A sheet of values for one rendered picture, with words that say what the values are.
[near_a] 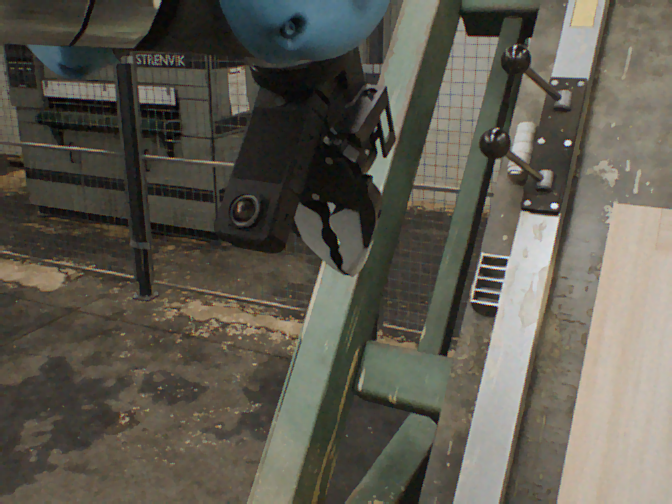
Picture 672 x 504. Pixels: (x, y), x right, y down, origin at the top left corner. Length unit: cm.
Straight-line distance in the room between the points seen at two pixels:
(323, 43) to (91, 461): 264
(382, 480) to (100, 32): 112
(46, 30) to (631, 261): 79
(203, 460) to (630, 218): 207
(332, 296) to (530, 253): 26
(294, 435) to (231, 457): 182
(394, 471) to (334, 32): 112
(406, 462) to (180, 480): 144
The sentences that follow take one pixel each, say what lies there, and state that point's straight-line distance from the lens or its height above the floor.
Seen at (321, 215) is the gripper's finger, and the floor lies 141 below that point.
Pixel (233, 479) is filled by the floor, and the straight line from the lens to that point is 264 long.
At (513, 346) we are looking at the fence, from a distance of 89.
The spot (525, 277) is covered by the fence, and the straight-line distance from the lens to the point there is 92.
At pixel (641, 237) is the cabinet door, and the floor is 130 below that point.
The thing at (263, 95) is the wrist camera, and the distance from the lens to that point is 50.
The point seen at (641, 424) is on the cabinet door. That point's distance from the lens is 89.
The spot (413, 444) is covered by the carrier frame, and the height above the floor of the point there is 79.
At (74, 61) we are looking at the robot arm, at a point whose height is 154.
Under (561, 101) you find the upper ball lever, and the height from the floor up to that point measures 145.
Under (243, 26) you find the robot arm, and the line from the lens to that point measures 25.
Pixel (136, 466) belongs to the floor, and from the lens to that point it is 277.
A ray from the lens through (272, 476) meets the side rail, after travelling 94.
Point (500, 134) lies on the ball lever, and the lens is 87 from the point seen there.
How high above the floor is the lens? 156
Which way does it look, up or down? 19 degrees down
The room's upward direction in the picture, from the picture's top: straight up
